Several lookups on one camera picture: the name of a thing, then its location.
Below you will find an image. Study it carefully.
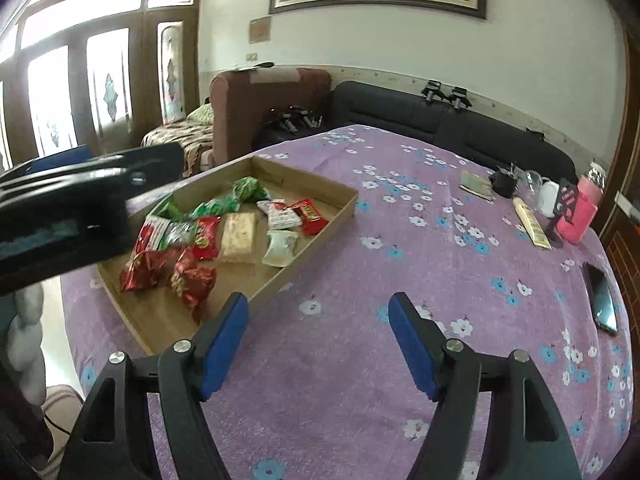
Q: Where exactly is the clear green candy packet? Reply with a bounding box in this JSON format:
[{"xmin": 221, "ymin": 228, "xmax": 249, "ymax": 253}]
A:
[{"xmin": 149, "ymin": 194, "xmax": 186, "ymax": 222}]

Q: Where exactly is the small green pea packet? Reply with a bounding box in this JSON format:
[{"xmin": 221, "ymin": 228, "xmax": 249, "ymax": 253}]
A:
[{"xmin": 189, "ymin": 194, "xmax": 241, "ymax": 220}]

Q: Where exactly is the dark red chocolate snack packet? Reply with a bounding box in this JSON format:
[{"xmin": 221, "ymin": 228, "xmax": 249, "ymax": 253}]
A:
[{"xmin": 170, "ymin": 248, "xmax": 217, "ymax": 323}]

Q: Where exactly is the red cartoon snack packet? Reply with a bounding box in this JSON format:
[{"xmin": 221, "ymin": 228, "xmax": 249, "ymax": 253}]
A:
[{"xmin": 192, "ymin": 216, "xmax": 221, "ymax": 261}]

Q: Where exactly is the beige long wafer packet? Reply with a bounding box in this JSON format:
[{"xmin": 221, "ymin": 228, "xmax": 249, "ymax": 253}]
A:
[{"xmin": 218, "ymin": 212, "xmax": 256, "ymax": 263}]

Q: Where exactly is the white red printed packet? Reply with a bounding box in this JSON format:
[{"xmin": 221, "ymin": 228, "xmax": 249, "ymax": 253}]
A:
[{"xmin": 256, "ymin": 200, "xmax": 302, "ymax": 230}]

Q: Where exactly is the pale green white packet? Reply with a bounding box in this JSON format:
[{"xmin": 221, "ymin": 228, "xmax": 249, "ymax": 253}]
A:
[{"xmin": 262, "ymin": 230, "xmax": 298, "ymax": 268}]

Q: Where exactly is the small red snack packet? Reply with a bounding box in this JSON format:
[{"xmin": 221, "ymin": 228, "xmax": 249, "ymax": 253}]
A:
[{"xmin": 290, "ymin": 198, "xmax": 329, "ymax": 236}]

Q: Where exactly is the white red All's Well packet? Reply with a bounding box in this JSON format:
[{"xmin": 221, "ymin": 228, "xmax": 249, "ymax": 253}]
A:
[{"xmin": 132, "ymin": 214, "xmax": 196, "ymax": 256}]

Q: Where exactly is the green snack packet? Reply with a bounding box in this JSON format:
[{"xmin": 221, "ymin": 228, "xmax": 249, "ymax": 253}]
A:
[{"xmin": 231, "ymin": 176, "xmax": 271, "ymax": 203}]

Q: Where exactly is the crinkled red snack packet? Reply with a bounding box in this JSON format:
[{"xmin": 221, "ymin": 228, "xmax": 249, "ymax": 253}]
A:
[{"xmin": 119, "ymin": 247, "xmax": 181, "ymax": 292}]

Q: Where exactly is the left gloved hand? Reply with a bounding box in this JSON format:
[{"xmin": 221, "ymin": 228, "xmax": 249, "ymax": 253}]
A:
[{"xmin": 6, "ymin": 284, "xmax": 47, "ymax": 406}]

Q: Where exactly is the patterned blanket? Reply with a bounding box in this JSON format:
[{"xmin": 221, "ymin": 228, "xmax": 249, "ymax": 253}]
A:
[{"xmin": 141, "ymin": 103, "xmax": 215, "ymax": 178}]

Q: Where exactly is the wooden glass door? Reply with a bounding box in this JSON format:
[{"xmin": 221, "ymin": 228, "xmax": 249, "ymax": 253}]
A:
[{"xmin": 1, "ymin": 0, "xmax": 201, "ymax": 171}]

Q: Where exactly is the cardboard box tray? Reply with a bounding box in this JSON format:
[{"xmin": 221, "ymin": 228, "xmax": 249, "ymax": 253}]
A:
[{"xmin": 98, "ymin": 156, "xmax": 358, "ymax": 354}]

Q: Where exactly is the brown armchair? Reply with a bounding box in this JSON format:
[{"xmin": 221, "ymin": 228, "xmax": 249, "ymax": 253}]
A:
[{"xmin": 209, "ymin": 66, "xmax": 331, "ymax": 166}]

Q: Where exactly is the purple floral tablecloth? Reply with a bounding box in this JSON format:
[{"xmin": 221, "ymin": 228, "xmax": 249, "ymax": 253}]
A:
[{"xmin": 61, "ymin": 126, "xmax": 634, "ymax": 479}]

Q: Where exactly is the black gear on sofa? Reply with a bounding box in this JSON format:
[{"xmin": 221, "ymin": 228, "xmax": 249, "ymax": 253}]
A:
[{"xmin": 264, "ymin": 105, "xmax": 323, "ymax": 134}]

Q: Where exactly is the long cream biscuit pack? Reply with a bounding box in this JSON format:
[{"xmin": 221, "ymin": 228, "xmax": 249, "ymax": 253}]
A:
[{"xmin": 512, "ymin": 197, "xmax": 552, "ymax": 250}]

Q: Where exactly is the black smartphone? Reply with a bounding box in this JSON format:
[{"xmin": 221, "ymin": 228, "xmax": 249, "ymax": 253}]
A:
[{"xmin": 582, "ymin": 262, "xmax": 617, "ymax": 335}]

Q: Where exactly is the pink knitted bottle sleeve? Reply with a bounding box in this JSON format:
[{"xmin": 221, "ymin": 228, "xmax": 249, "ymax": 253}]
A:
[{"xmin": 556, "ymin": 160, "xmax": 606, "ymax": 245}]

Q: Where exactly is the green booklet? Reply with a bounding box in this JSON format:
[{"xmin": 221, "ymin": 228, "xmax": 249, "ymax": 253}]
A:
[{"xmin": 459, "ymin": 170, "xmax": 494, "ymax": 202}]

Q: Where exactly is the black mug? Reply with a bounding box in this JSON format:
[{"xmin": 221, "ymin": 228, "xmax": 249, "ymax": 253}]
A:
[{"xmin": 489, "ymin": 165, "xmax": 518, "ymax": 198}]

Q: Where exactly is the black phone stand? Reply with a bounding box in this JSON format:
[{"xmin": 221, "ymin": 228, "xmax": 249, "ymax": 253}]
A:
[{"xmin": 544, "ymin": 179, "xmax": 579, "ymax": 249}]

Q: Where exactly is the clear plastic cup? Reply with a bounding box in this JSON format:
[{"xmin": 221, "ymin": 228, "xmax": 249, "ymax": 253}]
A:
[{"xmin": 516, "ymin": 170, "xmax": 544, "ymax": 209}]

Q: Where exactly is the white round container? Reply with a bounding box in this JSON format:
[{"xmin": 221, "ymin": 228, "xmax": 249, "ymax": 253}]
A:
[{"xmin": 537, "ymin": 179, "xmax": 560, "ymax": 218}]

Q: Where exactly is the black sofa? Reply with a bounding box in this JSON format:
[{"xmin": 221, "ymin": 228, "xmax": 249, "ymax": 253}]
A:
[{"xmin": 252, "ymin": 81, "xmax": 577, "ymax": 183}]

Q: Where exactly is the black clamp device right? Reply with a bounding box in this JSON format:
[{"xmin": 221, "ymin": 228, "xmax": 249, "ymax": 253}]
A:
[{"xmin": 446, "ymin": 87, "xmax": 473, "ymax": 110}]

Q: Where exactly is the black clamp device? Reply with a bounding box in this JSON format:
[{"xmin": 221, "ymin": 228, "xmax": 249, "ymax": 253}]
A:
[
  {"xmin": 446, "ymin": 87, "xmax": 473, "ymax": 110},
  {"xmin": 421, "ymin": 79, "xmax": 447, "ymax": 104}
]

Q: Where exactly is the black clamp device left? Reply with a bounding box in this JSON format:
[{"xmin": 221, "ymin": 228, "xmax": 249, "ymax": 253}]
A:
[{"xmin": 421, "ymin": 79, "xmax": 447, "ymax": 104}]

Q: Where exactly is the small wall plaque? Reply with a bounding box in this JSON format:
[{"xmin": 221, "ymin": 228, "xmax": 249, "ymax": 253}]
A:
[{"xmin": 248, "ymin": 15, "xmax": 271, "ymax": 44}]

